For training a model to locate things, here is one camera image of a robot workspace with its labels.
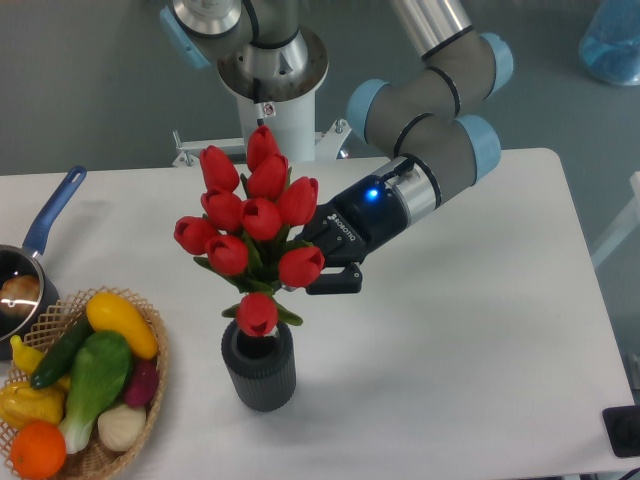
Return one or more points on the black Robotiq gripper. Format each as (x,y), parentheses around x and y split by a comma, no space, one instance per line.
(350,226)

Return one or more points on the red tulip bouquet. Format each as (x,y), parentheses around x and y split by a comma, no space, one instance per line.
(243,233)

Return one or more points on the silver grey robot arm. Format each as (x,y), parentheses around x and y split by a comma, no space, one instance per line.
(435,147)

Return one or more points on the dark grey ribbed vase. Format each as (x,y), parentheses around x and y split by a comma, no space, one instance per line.
(262,369)

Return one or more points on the purple red radish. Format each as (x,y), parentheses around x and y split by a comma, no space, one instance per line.
(143,384)

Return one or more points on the yellow squash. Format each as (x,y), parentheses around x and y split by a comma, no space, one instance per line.
(109,311)

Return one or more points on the green bok choy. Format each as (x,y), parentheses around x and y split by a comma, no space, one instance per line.
(98,374)

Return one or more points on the white garlic bulb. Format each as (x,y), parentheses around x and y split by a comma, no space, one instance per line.
(119,427)

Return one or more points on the dark green cucumber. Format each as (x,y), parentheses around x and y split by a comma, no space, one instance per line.
(59,359)

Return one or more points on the black device at edge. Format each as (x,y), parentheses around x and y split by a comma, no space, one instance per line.
(622,426)

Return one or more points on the woven wicker basket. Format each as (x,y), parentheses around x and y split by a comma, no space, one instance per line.
(96,461)

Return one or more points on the brown bread roll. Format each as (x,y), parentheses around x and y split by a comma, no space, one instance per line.
(19,296)

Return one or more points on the blue plastic bag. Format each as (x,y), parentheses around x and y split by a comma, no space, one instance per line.
(609,49)

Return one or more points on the orange fruit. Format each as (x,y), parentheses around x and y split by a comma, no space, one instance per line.
(38,450)

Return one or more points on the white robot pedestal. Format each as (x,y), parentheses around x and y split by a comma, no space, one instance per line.
(277,87)

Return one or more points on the white frame at right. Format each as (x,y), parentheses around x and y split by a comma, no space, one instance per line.
(625,222)

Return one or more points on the blue handled saucepan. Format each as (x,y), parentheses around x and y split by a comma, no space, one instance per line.
(24,260)

